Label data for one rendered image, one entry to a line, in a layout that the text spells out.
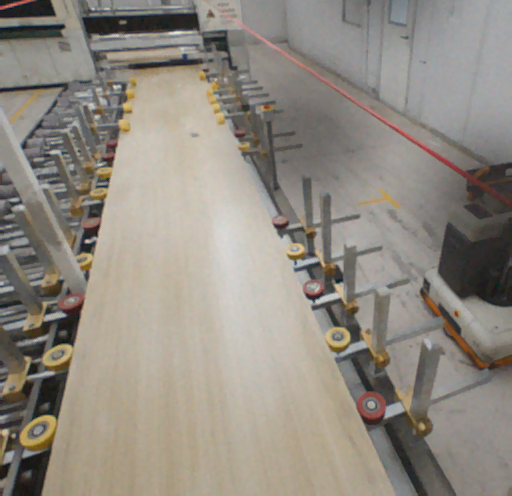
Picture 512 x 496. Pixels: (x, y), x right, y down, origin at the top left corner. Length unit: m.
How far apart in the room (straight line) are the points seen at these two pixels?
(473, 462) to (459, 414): 0.23
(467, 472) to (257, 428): 1.24
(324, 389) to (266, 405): 0.16
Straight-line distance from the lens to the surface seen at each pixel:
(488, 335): 2.26
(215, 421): 1.19
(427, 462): 1.34
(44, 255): 1.93
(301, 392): 1.19
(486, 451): 2.22
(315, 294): 1.43
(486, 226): 2.12
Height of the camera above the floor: 1.90
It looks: 34 degrees down
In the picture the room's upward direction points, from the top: straight up
